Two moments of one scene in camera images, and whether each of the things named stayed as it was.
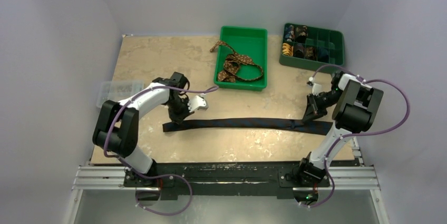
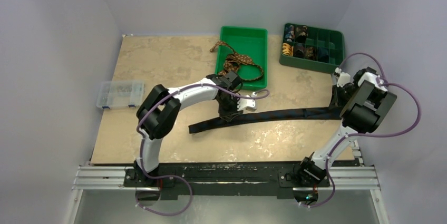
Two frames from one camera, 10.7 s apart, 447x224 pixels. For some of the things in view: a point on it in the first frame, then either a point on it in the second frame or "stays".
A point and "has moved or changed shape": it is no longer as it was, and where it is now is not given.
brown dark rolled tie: [310, 51] stays
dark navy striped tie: [320, 127] has moved or changed shape
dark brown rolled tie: [301, 32] stays
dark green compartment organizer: [312, 47] stays
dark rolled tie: [299, 50] stays
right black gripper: [312, 105] -> [336, 97]
